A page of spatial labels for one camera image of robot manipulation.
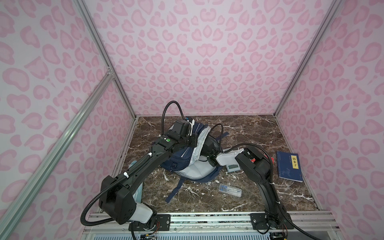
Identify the diagonal aluminium frame bar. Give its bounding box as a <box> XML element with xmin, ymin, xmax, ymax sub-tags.
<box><xmin>1</xmin><ymin>73</ymin><xmax>114</xmax><ymax>240</ymax></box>

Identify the grey blue calculator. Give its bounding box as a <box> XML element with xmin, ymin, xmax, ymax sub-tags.
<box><xmin>226</xmin><ymin>164</ymin><xmax>241</xmax><ymax>173</ymax></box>

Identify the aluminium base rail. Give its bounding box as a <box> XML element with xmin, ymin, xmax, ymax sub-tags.
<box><xmin>80</xmin><ymin>211</ymin><xmax>343</xmax><ymax>240</ymax></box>

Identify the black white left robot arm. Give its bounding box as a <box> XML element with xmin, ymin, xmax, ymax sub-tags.
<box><xmin>87</xmin><ymin>120</ymin><xmax>197</xmax><ymax>229</ymax></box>

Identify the aluminium corner frame post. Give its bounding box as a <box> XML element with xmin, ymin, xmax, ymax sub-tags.
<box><xmin>73</xmin><ymin>0</ymin><xmax>137</xmax><ymax>119</ymax></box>

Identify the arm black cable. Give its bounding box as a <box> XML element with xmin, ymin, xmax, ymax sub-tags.
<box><xmin>208</xmin><ymin>122</ymin><xmax>323</xmax><ymax>240</ymax></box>
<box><xmin>79</xmin><ymin>100</ymin><xmax>187</xmax><ymax>227</ymax></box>

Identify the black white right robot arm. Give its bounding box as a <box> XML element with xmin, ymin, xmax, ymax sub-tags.
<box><xmin>201</xmin><ymin>138</ymin><xmax>294</xmax><ymax>229</ymax></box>

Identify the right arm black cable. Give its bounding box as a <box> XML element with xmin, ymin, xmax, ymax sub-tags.
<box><xmin>208</xmin><ymin>122</ymin><xmax>323</xmax><ymax>240</ymax></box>

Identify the navy blue student backpack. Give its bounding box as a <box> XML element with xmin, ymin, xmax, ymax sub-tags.
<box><xmin>161</xmin><ymin>123</ymin><xmax>229</xmax><ymax>203</ymax></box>

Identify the light blue pencil pouch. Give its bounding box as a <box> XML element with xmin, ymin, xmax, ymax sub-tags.
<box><xmin>129</xmin><ymin>161</ymin><xmax>144</xmax><ymax>203</ymax></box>

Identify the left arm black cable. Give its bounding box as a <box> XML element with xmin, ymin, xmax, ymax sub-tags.
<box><xmin>79</xmin><ymin>100</ymin><xmax>187</xmax><ymax>227</ymax></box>

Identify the right aluminium corner post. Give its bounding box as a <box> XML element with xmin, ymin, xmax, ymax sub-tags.
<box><xmin>274</xmin><ymin>0</ymin><xmax>345</xmax><ymax>119</ymax></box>

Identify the clear plastic pen case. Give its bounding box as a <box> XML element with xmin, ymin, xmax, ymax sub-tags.
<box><xmin>219</xmin><ymin>184</ymin><xmax>242</xmax><ymax>198</ymax></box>

